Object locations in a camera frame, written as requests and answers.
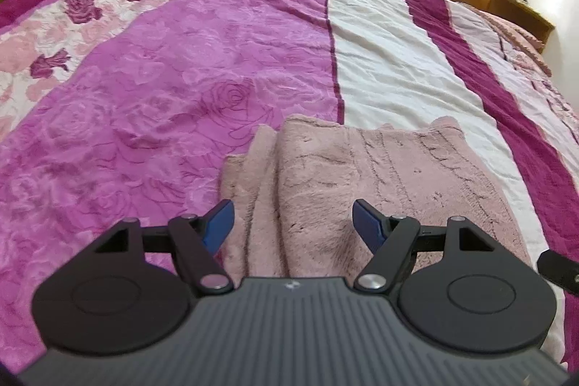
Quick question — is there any pink knitted pillow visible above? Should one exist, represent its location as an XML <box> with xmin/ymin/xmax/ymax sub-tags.
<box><xmin>461</xmin><ymin>1</ymin><xmax>553</xmax><ymax>78</ymax></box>

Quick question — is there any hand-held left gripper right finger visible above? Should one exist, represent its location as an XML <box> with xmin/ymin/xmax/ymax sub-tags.
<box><xmin>352</xmin><ymin>200</ymin><xmax>514</xmax><ymax>293</ymax></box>

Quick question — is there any magenta floral striped bedspread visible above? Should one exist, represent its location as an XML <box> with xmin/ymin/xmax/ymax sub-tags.
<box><xmin>0</xmin><ymin>0</ymin><xmax>579</xmax><ymax>373</ymax></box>

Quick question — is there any pink knit cardigan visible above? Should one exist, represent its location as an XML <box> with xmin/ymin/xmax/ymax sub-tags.
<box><xmin>219</xmin><ymin>114</ymin><xmax>533</xmax><ymax>280</ymax></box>

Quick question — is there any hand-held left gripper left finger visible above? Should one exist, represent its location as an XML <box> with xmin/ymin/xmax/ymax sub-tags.
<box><xmin>79</xmin><ymin>200</ymin><xmax>235</xmax><ymax>295</ymax></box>

